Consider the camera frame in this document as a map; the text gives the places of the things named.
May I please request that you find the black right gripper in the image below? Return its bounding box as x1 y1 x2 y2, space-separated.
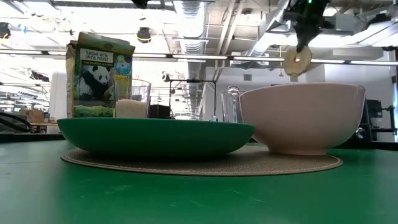
283 0 331 53

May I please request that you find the beige bagel half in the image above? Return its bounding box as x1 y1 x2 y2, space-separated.
283 45 313 78

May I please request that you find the panda print cereal box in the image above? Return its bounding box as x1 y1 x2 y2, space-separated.
65 30 136 118

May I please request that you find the white ceramic bowl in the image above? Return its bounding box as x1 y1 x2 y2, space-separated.
238 82 367 156

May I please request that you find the black toaster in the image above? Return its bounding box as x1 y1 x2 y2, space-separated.
363 98 384 143

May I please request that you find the empty clear drinking glass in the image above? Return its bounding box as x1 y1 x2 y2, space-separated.
220 90 245 124

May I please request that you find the round beige woven placemat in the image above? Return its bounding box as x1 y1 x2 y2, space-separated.
60 144 344 177

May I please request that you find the black ceiling dome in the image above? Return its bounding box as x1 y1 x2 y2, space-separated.
136 27 152 44

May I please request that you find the small black box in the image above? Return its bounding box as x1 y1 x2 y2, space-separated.
148 104 171 119

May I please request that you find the green plate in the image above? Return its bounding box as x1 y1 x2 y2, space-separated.
57 117 256 158

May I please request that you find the glass filled with milk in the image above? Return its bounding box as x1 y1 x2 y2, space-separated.
114 78 152 119

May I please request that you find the silver ventilation duct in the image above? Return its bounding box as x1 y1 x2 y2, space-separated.
173 0 210 119

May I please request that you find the black curved bracket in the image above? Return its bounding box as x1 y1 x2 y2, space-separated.
0 111 32 134

